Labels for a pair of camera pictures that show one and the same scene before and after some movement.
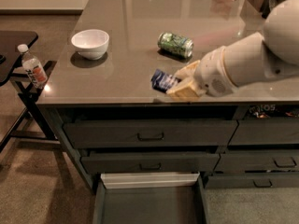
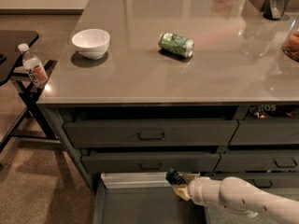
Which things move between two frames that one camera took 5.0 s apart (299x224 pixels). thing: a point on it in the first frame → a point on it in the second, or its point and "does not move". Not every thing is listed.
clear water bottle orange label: [35, 74] does not move
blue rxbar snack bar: [163, 81] → [175, 178]
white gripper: [211, 70] → [195, 189]
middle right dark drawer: [257, 161] does not move
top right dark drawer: [265, 132] does not move
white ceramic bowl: [92, 43] does not move
